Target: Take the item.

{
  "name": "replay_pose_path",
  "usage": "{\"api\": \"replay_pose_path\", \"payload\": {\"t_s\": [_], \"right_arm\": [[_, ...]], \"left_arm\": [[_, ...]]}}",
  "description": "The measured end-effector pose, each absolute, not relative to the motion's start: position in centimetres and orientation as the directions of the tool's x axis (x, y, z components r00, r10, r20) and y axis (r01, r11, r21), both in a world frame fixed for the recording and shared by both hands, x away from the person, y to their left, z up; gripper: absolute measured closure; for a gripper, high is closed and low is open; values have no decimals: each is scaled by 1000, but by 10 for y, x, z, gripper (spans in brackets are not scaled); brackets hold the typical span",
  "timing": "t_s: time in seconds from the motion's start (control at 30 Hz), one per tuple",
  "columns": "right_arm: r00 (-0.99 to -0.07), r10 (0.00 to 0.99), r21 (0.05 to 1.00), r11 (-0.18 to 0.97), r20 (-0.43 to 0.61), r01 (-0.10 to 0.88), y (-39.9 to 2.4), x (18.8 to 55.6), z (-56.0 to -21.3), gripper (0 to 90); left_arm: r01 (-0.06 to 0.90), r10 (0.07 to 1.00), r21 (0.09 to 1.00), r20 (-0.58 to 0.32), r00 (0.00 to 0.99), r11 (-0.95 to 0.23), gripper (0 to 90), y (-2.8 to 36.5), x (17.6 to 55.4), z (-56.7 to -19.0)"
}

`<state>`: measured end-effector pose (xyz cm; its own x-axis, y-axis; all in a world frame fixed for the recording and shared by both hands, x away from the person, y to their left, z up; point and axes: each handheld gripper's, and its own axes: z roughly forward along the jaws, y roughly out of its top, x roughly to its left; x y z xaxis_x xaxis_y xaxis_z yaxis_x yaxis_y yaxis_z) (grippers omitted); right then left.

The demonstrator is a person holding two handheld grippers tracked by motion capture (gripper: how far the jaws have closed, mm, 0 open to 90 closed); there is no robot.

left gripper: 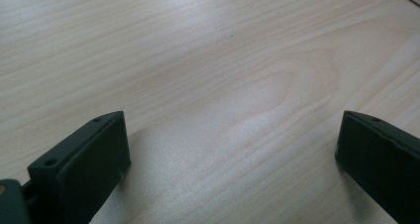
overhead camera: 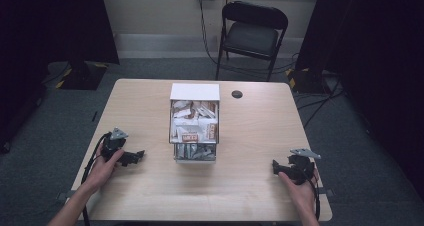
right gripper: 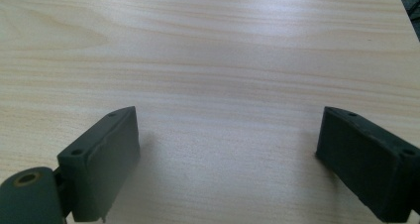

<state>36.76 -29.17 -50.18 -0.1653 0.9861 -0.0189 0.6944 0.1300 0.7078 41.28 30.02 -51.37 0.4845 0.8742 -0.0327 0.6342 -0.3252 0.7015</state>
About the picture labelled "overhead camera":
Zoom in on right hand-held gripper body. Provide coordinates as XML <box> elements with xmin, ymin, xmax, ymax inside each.
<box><xmin>287</xmin><ymin>147</ymin><xmax>323</xmax><ymax>186</ymax></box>

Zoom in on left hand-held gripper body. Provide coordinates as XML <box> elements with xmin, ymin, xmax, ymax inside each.
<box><xmin>100</xmin><ymin>127</ymin><xmax>130</xmax><ymax>162</ymax></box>

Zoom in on person's left hand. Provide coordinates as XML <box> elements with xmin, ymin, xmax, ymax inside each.
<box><xmin>82</xmin><ymin>145</ymin><xmax>125</xmax><ymax>191</ymax></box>

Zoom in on person's right hand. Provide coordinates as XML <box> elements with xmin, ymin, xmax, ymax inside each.
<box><xmin>277</xmin><ymin>171</ymin><xmax>320</xmax><ymax>214</ymax></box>

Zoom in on pile of silver packets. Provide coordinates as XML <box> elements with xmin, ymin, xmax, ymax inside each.
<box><xmin>175</xmin><ymin>143</ymin><xmax>216</xmax><ymax>161</ymax></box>

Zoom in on pile of white brown packets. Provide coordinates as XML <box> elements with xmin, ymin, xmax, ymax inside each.
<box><xmin>170</xmin><ymin>100</ymin><xmax>219</xmax><ymax>144</ymax></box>

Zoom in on black stand base striped tape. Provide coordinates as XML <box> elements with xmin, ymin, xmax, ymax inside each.
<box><xmin>54</xmin><ymin>61</ymin><xmax>110</xmax><ymax>91</ymax></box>
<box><xmin>284</xmin><ymin>67</ymin><xmax>336</xmax><ymax>95</ymax></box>

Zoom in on clear box of snack packets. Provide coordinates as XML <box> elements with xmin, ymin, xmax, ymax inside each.
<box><xmin>168</xmin><ymin>82</ymin><xmax>222</xmax><ymax>164</ymax></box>

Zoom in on black folding chair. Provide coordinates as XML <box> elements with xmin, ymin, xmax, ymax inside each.
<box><xmin>214</xmin><ymin>0</ymin><xmax>290</xmax><ymax>83</ymax></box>

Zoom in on black curtain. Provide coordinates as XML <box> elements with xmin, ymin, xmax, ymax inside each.
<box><xmin>294</xmin><ymin>0</ymin><xmax>424</xmax><ymax>200</ymax></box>
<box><xmin>0</xmin><ymin>0</ymin><xmax>121</xmax><ymax>154</ymax></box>

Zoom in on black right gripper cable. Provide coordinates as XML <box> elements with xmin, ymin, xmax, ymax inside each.
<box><xmin>304</xmin><ymin>172</ymin><xmax>322</xmax><ymax>221</ymax></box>

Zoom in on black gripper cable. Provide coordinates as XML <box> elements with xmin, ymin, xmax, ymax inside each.
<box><xmin>304</xmin><ymin>172</ymin><xmax>322</xmax><ymax>221</ymax></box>
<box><xmin>80</xmin><ymin>131</ymin><xmax>112</xmax><ymax>226</ymax></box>

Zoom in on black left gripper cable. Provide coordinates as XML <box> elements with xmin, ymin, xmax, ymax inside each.
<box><xmin>80</xmin><ymin>131</ymin><xmax>112</xmax><ymax>226</ymax></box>

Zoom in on black floor cables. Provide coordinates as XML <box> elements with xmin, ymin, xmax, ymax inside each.
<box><xmin>293</xmin><ymin>75</ymin><xmax>346</xmax><ymax>129</ymax></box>

